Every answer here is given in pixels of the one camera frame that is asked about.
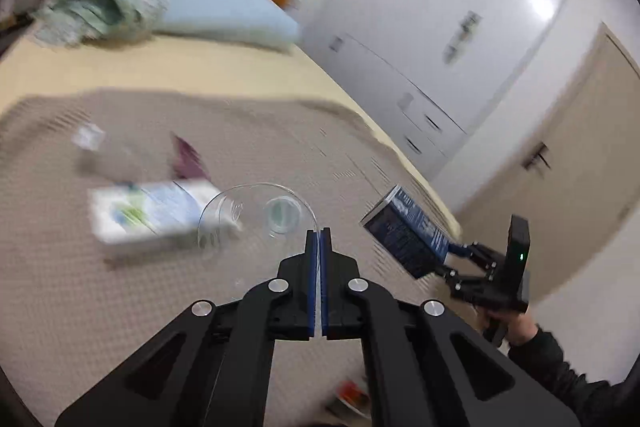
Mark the white wardrobe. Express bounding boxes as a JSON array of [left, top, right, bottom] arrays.
[[287, 0, 586, 180]]

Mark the purple wrapper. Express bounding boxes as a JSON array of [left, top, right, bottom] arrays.
[[167, 132, 208, 180]]

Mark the white wardrobe drawer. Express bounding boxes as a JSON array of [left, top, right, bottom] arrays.
[[387, 117, 448, 180], [400, 79, 468, 148]]

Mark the person's right hand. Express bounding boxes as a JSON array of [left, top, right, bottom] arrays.
[[482, 309, 541, 348]]

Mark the pale yellow mattress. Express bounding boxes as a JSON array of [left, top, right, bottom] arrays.
[[0, 24, 463, 238]]

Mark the white drink carton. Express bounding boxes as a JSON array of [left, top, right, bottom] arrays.
[[87, 179, 243, 260]]

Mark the dark blue box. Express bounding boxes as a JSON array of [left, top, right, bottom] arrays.
[[360, 185, 453, 280]]

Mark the green floral quilt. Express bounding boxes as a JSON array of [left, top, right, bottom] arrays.
[[34, 0, 183, 50]]

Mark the black door handle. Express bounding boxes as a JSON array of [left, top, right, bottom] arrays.
[[522, 142, 551, 172]]

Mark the grey waste bin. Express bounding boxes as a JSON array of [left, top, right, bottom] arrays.
[[324, 377, 373, 423]]

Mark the clear plastic cup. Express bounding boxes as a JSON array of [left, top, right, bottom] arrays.
[[196, 182, 321, 253]]

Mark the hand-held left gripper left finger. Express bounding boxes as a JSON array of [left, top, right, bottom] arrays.
[[55, 229, 321, 427]]

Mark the red snack wrapper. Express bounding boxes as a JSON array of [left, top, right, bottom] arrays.
[[335, 381, 371, 408]]

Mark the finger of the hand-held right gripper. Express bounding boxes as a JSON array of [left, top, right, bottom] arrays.
[[431, 263, 496, 295], [445, 241, 506, 275]]

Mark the person's right forearm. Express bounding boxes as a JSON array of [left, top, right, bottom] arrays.
[[507, 327, 640, 427]]

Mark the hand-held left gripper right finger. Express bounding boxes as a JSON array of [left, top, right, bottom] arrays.
[[320, 227, 581, 427]]

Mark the beige door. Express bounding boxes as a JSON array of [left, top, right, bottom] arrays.
[[440, 23, 640, 303]]

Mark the grey hanging cloth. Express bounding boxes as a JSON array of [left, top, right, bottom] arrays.
[[442, 11, 483, 65]]

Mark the brown checked blanket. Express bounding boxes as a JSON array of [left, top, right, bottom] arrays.
[[0, 89, 461, 427]]

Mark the light blue pillow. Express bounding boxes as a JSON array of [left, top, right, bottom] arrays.
[[150, 0, 301, 52]]

